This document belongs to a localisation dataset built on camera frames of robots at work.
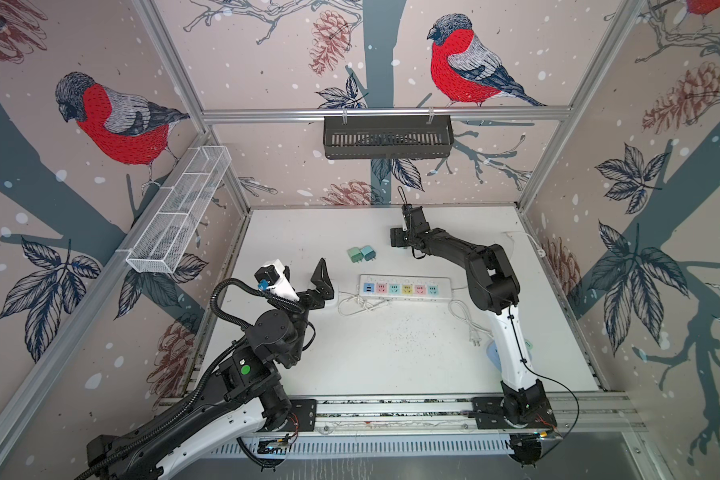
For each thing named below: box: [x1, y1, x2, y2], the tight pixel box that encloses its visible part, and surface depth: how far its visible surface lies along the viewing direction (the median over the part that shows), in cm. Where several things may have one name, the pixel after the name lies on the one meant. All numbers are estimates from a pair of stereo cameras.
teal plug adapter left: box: [360, 245, 376, 261], surface depth 106 cm
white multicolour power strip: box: [359, 274, 453, 300], surface depth 97 cm
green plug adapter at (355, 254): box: [347, 247, 363, 263], surface depth 106 cm
